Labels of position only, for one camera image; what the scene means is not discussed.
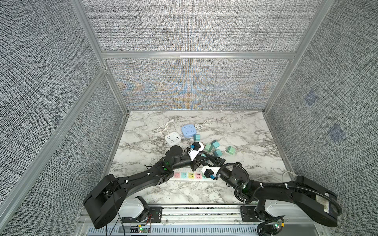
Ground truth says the blue square power strip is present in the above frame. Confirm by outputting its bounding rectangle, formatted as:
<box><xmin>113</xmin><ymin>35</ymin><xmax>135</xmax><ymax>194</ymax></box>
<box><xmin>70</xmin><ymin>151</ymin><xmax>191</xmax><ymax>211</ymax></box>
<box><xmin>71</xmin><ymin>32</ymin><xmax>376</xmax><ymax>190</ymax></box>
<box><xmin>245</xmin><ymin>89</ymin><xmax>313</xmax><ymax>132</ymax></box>
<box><xmin>181</xmin><ymin>124</ymin><xmax>197</xmax><ymax>138</ymax></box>

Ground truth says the long white power strip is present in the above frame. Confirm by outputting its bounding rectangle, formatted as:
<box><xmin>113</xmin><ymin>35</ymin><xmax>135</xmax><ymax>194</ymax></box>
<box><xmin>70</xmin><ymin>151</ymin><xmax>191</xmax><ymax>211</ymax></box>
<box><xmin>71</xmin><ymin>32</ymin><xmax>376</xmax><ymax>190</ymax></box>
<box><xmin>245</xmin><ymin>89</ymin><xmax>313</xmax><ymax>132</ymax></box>
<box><xmin>171</xmin><ymin>171</ymin><xmax>214</xmax><ymax>182</ymax></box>

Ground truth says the white cable of blue strip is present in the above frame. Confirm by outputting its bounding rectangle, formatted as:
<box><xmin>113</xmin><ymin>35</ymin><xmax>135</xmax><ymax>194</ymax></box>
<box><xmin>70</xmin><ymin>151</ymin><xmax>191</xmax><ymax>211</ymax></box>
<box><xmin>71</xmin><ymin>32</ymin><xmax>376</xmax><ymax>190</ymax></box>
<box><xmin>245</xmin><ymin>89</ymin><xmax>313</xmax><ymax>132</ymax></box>
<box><xmin>195</xmin><ymin>119</ymin><xmax>214</xmax><ymax>131</ymax></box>

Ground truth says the aluminium enclosure frame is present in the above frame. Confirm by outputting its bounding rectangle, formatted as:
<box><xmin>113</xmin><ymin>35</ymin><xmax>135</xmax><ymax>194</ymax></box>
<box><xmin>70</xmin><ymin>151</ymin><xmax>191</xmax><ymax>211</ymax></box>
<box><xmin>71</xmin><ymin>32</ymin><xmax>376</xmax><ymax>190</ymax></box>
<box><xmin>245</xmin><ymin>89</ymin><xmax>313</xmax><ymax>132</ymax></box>
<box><xmin>0</xmin><ymin>0</ymin><xmax>378</xmax><ymax>219</ymax></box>

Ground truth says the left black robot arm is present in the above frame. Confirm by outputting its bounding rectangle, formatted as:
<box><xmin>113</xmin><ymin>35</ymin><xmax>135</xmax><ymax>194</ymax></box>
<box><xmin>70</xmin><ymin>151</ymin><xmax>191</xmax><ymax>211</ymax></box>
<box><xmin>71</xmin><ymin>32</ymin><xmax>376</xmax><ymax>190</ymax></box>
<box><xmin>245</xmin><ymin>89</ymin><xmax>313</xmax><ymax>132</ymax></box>
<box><xmin>83</xmin><ymin>146</ymin><xmax>225</xmax><ymax>229</ymax></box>

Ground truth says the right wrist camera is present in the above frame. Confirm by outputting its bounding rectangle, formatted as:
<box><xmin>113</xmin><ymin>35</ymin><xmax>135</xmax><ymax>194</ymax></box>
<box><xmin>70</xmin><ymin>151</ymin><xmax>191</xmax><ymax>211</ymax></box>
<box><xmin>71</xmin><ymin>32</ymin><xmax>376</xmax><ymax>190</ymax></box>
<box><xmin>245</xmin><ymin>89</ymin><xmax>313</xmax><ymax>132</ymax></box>
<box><xmin>201</xmin><ymin>166</ymin><xmax>220</xmax><ymax>181</ymax></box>

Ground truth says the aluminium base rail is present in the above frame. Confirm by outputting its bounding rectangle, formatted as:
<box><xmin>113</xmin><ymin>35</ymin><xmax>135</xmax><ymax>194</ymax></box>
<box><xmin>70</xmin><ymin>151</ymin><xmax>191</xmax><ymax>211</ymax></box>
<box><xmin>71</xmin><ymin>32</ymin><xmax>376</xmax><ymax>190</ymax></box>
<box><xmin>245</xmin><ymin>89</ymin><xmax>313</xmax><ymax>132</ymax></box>
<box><xmin>73</xmin><ymin>203</ymin><xmax>325</xmax><ymax>236</ymax></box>

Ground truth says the teal adapter centre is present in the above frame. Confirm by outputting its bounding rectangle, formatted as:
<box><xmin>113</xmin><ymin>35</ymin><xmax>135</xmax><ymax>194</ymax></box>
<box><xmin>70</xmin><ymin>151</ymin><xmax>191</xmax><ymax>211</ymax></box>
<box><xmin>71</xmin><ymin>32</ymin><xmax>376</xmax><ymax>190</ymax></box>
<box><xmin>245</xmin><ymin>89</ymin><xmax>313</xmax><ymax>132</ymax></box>
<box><xmin>213</xmin><ymin>149</ymin><xmax>223</xmax><ymax>157</ymax></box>

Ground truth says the teal adapter upper middle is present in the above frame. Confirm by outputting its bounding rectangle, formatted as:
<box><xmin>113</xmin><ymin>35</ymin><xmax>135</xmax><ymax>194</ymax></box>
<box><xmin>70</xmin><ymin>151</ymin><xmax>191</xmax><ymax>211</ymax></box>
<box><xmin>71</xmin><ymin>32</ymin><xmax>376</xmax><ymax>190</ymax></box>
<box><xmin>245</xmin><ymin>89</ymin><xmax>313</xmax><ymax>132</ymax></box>
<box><xmin>211</xmin><ymin>141</ymin><xmax>220</xmax><ymax>149</ymax></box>

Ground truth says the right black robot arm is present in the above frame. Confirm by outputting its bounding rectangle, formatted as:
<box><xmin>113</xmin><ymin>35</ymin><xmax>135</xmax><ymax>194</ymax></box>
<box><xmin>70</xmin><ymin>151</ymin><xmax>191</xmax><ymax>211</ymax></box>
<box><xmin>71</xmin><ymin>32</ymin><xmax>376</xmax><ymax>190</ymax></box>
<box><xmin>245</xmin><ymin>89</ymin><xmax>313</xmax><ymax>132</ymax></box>
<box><xmin>203</xmin><ymin>163</ymin><xmax>343</xmax><ymax>236</ymax></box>

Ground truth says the green adapter beside pink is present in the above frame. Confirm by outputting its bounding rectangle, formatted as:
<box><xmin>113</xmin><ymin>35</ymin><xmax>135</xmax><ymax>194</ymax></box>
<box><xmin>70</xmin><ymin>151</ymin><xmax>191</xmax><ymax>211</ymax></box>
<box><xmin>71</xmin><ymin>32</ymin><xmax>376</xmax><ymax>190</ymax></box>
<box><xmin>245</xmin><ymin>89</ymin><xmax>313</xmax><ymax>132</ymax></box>
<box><xmin>204</xmin><ymin>144</ymin><xmax>212</xmax><ymax>152</ymax></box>

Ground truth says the white square power strip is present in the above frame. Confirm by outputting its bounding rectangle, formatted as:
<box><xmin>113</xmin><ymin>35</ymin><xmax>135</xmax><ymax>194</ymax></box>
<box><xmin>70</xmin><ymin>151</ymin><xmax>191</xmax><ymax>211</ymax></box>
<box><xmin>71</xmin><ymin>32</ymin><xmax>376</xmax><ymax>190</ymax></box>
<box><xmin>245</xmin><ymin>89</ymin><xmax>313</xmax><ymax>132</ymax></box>
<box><xmin>164</xmin><ymin>131</ymin><xmax>182</xmax><ymax>147</ymax></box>

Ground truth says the teal adapter near blue strip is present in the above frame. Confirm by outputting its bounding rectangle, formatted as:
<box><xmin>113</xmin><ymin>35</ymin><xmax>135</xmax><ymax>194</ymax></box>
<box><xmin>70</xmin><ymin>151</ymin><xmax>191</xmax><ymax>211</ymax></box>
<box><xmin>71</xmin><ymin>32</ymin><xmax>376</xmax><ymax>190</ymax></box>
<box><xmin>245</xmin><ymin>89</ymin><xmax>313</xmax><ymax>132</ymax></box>
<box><xmin>193</xmin><ymin>134</ymin><xmax>200</xmax><ymax>141</ymax></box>

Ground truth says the green adapter right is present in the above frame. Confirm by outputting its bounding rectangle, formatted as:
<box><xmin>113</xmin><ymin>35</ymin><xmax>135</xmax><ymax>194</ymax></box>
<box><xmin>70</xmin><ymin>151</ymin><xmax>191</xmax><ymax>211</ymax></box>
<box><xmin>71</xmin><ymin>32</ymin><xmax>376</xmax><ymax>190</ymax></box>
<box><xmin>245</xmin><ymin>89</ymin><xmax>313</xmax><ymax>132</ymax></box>
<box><xmin>226</xmin><ymin>146</ymin><xmax>236</xmax><ymax>155</ymax></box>

